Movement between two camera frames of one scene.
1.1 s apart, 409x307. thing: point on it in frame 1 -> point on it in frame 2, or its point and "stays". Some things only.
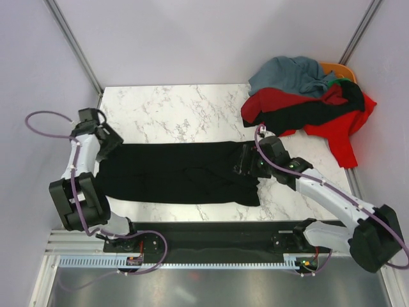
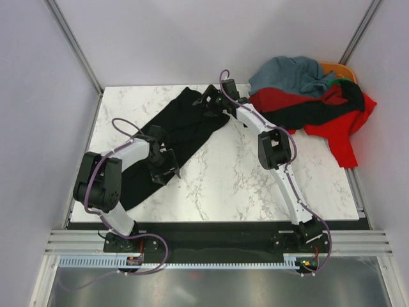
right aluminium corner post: [370, 13] stays
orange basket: [341, 71] stays
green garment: [336, 80] stays
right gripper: [247, 153] -> [211, 92]
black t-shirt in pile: [278, 121] stays
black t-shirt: [175, 173] -> [185, 124]
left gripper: [115, 141] -> [171, 162]
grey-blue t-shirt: [297, 75] stays
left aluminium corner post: [74, 44] stays
